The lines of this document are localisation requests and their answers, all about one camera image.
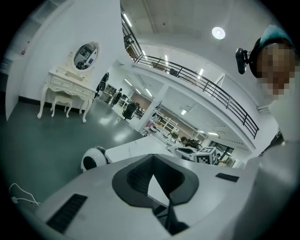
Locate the cream dressing table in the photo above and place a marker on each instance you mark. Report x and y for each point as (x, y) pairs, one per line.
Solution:
(68, 82)

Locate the round ceiling light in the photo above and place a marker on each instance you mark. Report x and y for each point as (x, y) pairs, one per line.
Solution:
(218, 33)

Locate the black mezzanine railing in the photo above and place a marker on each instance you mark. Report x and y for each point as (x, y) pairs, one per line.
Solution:
(252, 127)

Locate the teal head cap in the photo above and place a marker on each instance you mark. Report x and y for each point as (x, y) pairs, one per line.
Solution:
(274, 32)

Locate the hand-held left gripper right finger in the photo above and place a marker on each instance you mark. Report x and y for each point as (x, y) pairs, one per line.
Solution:
(211, 199)

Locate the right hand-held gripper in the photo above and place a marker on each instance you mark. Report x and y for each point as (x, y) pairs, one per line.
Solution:
(204, 158)

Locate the white cubby shelf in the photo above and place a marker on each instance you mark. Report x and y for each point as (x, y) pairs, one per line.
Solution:
(47, 11)

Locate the white power strip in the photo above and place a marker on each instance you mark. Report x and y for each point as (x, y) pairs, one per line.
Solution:
(14, 199)

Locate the black head-mounted camera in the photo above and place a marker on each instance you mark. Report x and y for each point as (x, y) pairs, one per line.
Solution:
(241, 63)

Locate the person's head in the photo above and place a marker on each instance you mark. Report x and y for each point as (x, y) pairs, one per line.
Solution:
(274, 68)

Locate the white shelf unit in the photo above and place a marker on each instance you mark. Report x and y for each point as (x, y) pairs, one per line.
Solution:
(168, 124)

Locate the black office chair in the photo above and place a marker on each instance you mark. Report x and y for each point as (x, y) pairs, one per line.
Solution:
(129, 111)

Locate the cream stool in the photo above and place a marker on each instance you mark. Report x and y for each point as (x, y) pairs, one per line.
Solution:
(62, 98)

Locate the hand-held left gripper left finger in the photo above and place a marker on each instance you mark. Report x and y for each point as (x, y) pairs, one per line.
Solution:
(98, 211)

